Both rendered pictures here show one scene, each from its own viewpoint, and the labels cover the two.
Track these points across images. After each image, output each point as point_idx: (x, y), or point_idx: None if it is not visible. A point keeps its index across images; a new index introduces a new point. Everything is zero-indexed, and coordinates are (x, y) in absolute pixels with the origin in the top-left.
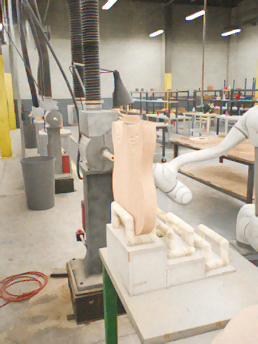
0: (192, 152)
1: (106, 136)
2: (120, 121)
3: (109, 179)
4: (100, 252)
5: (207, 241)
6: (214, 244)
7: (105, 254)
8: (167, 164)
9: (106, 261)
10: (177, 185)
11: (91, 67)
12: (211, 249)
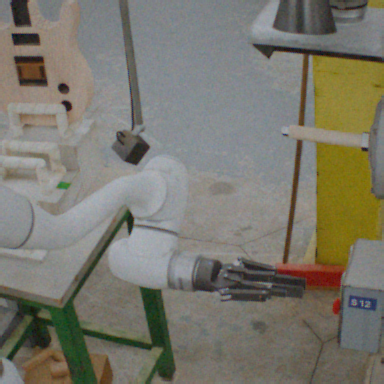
0: (103, 187)
1: (378, 107)
2: (65, 1)
3: None
4: (134, 170)
5: (38, 276)
6: (22, 275)
7: (122, 172)
8: (141, 173)
9: (105, 167)
10: (132, 231)
11: None
12: (18, 263)
